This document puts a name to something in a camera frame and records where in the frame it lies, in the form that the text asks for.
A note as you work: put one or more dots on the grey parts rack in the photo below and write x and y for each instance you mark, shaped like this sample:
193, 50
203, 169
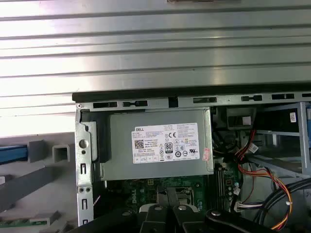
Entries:
24, 182

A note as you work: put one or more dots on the black open PC case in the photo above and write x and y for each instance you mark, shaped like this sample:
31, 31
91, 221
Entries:
145, 95

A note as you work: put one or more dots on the grey power supply unit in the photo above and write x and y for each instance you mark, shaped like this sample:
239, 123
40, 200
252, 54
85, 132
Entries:
121, 145

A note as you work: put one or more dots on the black RAM slot bank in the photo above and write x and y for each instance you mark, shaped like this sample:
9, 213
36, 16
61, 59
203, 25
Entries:
219, 184

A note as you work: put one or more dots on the green motherboard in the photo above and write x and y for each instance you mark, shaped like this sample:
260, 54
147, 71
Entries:
138, 191

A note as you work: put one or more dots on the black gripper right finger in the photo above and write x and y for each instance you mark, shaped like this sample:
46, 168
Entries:
189, 218

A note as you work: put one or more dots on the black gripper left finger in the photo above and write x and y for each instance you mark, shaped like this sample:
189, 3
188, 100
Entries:
155, 218

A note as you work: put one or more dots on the green RAM stick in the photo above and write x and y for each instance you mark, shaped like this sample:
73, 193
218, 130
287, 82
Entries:
24, 222

